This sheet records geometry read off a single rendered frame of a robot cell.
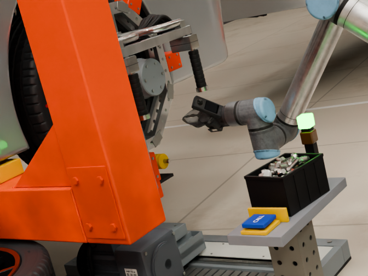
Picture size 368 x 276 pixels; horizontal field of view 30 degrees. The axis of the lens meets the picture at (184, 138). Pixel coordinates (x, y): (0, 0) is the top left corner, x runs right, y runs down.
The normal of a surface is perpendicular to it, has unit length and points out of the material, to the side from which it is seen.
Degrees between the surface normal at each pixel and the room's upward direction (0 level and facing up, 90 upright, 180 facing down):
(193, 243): 90
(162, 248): 90
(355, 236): 0
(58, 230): 90
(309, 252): 90
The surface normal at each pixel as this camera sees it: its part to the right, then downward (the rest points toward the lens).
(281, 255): -0.57, 0.32
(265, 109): 0.75, -0.18
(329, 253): -0.24, -0.95
